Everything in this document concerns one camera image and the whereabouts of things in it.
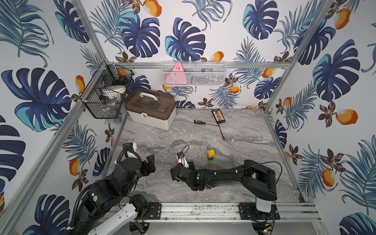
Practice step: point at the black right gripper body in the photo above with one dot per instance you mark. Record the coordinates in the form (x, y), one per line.
(190, 169)

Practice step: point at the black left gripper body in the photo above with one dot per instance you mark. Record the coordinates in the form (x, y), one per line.
(148, 164)

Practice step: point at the lime green long lego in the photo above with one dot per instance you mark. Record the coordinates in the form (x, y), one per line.
(207, 159)

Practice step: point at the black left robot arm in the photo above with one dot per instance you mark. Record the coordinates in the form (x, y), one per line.
(99, 197)

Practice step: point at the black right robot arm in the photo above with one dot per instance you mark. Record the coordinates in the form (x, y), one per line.
(257, 178)

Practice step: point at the white box brown lid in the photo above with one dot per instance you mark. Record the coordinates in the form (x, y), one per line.
(150, 107)

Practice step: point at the black yellow screwdriver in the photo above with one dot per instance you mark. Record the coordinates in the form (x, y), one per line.
(203, 123)

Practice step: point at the black board yellow connectors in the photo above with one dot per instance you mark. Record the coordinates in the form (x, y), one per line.
(218, 116)

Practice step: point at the white object in basket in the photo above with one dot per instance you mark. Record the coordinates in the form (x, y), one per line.
(113, 91)

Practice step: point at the pink triangle card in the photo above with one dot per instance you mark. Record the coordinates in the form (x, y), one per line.
(176, 76)

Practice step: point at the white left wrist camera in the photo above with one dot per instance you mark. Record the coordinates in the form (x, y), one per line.
(130, 146)

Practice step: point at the black wire basket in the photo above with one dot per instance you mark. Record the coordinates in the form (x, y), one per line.
(102, 107)

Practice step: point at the clear wall shelf tray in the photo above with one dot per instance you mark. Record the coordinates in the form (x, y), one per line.
(203, 73)

